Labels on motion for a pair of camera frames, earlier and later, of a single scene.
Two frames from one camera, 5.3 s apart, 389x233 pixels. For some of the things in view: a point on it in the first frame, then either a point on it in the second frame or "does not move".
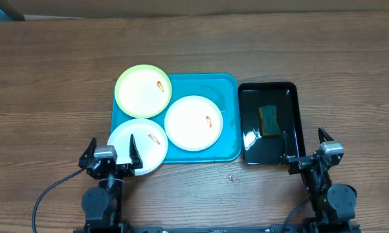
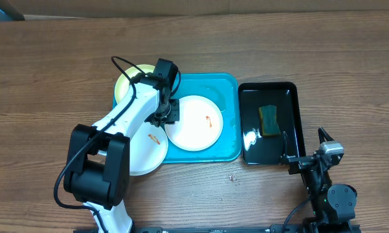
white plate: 150,140 does not move
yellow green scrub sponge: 269,124 does not move
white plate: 193,123 does not move
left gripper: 129,169 -> 175,116
